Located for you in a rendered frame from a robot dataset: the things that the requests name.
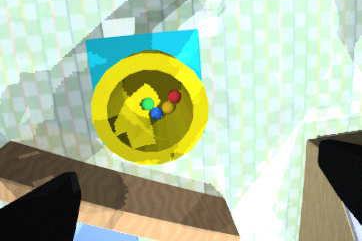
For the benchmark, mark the light wooden plank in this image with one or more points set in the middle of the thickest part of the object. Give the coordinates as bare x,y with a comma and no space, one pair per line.
118,201

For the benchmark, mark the blue marble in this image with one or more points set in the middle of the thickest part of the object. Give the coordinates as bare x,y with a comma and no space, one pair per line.
156,113

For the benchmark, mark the dark green marble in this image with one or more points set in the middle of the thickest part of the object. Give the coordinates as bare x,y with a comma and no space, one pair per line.
147,103

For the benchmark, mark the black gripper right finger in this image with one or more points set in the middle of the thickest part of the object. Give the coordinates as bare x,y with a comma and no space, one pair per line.
341,162

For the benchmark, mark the yellow cup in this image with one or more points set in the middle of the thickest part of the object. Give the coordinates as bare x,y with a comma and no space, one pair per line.
128,130

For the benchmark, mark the red marble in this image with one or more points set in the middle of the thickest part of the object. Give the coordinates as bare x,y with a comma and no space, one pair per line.
174,95

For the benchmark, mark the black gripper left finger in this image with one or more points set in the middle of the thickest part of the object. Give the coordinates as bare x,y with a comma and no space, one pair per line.
48,213

